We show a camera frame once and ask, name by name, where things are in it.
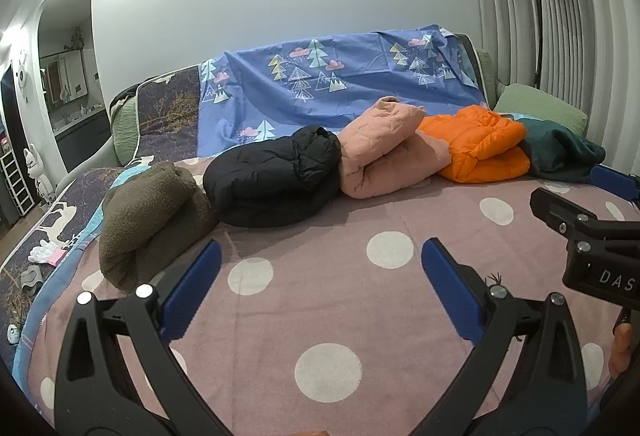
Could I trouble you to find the small green pillow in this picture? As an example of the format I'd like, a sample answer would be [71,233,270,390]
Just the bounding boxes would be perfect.
[109,83,146,167]

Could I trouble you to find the pink quilted jacket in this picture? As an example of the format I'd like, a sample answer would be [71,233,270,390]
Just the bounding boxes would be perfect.
[339,97,453,200]

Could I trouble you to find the white bear figure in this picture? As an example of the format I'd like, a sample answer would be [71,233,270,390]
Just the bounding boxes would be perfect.
[22,143,55,204]

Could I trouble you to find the black tall panel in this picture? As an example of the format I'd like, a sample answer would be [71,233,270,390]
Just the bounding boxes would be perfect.
[0,66,23,151]

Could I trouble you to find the white grid rack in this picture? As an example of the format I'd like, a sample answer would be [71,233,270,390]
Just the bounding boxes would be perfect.
[0,148,36,217]

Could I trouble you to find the pink dotted blanket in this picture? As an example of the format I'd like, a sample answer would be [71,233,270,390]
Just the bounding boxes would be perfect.
[15,151,640,436]

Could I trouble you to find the orange puffer jacket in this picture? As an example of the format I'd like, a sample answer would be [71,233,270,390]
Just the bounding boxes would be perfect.
[416,106,532,184]

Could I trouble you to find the blue tree-print sheet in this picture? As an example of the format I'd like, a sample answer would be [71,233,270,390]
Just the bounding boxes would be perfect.
[196,26,483,161]

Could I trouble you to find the arched wall mirror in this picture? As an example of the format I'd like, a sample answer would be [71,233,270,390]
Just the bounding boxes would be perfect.
[37,0,108,171]

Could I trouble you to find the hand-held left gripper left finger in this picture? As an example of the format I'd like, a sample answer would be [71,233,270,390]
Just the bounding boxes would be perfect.
[54,238,231,436]

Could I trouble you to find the olive fleece jacket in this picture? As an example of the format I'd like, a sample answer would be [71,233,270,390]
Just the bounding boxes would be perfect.
[99,162,217,293]

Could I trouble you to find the teal garment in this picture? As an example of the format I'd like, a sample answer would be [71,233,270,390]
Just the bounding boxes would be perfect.
[515,116,607,184]

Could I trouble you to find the grey curtain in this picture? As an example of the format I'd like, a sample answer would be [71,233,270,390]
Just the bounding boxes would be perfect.
[462,0,640,157]

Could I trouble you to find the person's right hand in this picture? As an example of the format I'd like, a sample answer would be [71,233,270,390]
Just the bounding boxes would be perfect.
[607,320,636,378]

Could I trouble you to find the black puffer jacket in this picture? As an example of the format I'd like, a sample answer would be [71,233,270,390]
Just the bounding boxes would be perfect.
[203,126,342,229]

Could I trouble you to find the white gloves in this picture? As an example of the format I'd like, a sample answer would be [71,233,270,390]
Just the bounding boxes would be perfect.
[28,238,68,265]

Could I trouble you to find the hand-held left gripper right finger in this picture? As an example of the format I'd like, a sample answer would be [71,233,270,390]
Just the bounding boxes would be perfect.
[421,237,588,436]

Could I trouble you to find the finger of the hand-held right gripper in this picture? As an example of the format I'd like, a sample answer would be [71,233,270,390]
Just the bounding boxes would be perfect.
[590,165,640,203]
[530,188,640,247]

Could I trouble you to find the large green pillow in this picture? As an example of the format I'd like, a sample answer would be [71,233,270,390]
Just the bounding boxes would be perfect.
[492,83,588,137]

